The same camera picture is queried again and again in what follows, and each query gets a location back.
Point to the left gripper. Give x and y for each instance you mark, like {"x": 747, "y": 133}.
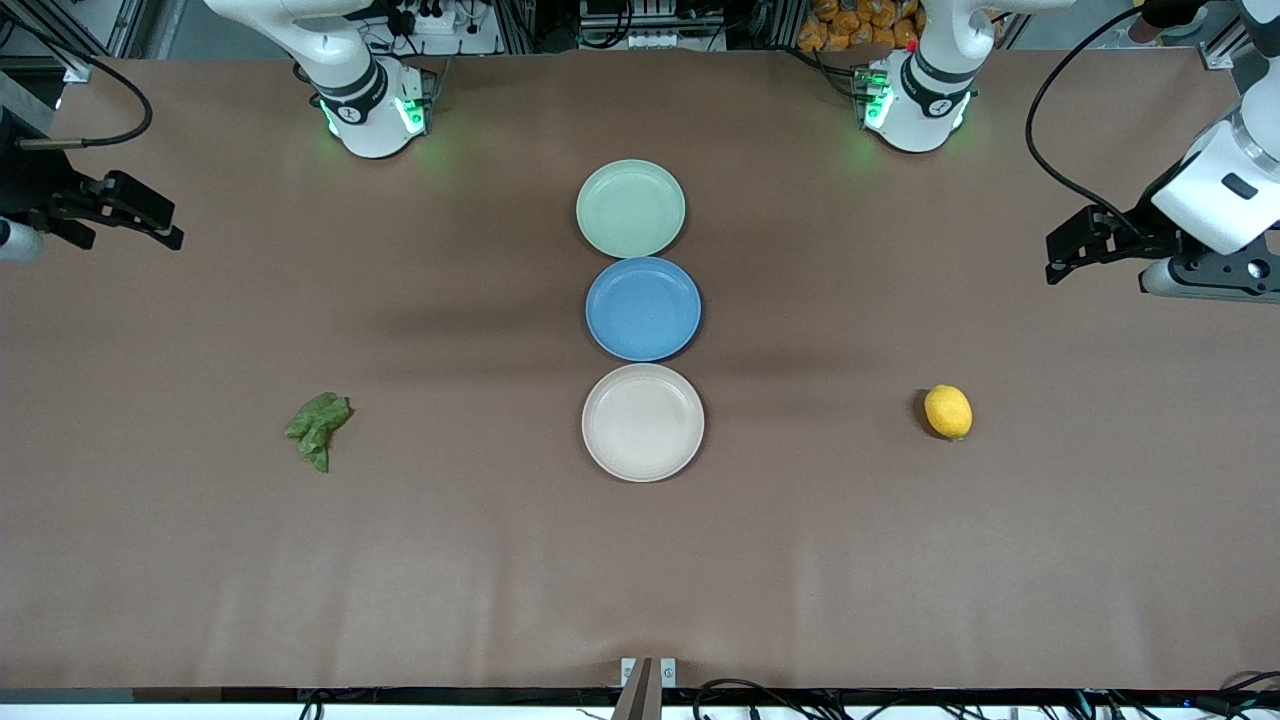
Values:
{"x": 1148, "y": 237}

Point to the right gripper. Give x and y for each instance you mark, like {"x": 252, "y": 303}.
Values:
{"x": 28, "y": 185}

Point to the yellow lemon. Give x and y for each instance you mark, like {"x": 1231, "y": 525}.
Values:
{"x": 948, "y": 411}

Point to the green lettuce leaf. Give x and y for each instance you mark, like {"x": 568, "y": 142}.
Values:
{"x": 318, "y": 420}

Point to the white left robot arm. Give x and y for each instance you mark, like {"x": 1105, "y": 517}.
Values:
{"x": 920, "y": 100}

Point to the bag of orange items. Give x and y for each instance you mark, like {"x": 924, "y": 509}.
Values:
{"x": 850, "y": 25}

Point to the white power strip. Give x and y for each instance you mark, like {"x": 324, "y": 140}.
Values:
{"x": 430, "y": 20}

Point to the blue plate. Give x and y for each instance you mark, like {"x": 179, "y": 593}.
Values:
{"x": 643, "y": 308}

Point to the pale green plate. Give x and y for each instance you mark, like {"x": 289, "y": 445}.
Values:
{"x": 630, "y": 208}

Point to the beige plate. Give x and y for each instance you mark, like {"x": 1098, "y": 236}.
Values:
{"x": 643, "y": 422}

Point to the aluminium frame profile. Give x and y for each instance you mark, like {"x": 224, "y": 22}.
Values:
{"x": 60, "y": 45}
{"x": 1222, "y": 55}

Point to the metal table bracket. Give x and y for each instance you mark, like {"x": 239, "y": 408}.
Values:
{"x": 668, "y": 672}

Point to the grey post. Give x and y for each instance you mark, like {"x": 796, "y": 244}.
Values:
{"x": 635, "y": 695}

